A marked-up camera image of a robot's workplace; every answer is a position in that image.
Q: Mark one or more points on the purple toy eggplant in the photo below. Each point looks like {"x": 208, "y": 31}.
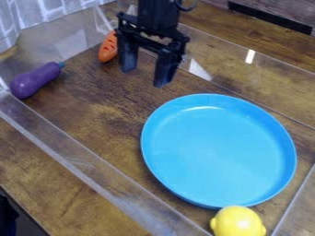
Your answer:
{"x": 27, "y": 83}

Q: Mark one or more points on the orange toy carrot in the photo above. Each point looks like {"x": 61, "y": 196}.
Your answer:
{"x": 108, "y": 49}

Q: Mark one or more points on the clear acrylic enclosure wall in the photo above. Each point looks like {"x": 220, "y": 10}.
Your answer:
{"x": 71, "y": 165}

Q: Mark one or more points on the blue round tray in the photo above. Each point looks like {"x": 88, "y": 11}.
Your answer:
{"x": 218, "y": 151}

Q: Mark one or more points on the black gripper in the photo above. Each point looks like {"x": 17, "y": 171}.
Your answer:
{"x": 152, "y": 29}

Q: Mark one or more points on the white grey curtain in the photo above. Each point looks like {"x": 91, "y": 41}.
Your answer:
{"x": 20, "y": 14}

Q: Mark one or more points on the yellow toy lemon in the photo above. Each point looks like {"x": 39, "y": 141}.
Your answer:
{"x": 236, "y": 221}

